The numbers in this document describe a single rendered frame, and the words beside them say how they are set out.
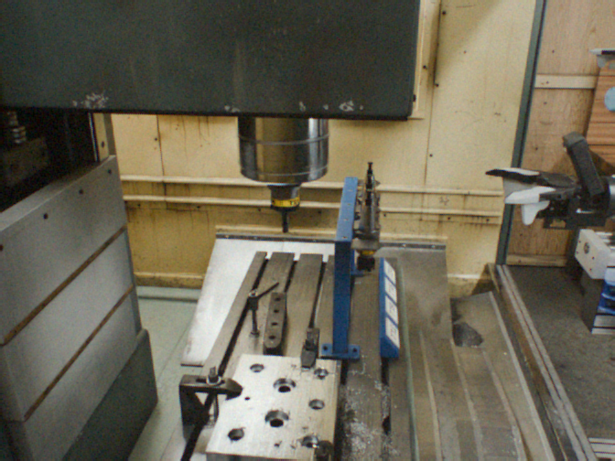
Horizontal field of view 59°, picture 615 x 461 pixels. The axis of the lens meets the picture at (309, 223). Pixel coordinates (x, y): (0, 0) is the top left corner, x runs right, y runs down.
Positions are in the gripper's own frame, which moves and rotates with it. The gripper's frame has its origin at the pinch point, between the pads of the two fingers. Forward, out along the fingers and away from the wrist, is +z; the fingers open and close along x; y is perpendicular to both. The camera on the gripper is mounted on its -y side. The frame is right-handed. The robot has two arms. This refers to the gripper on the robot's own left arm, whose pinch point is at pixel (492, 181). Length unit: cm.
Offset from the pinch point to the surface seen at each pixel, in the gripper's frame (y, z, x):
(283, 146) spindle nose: -8.5, 35.7, -11.0
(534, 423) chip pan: 77, -27, 25
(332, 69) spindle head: -21.1, 27.9, -15.8
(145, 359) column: 64, 81, 27
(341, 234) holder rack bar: 22.3, 27.0, 24.1
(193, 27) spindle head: -26, 47, -15
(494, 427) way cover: 70, -13, 15
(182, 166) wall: 31, 89, 99
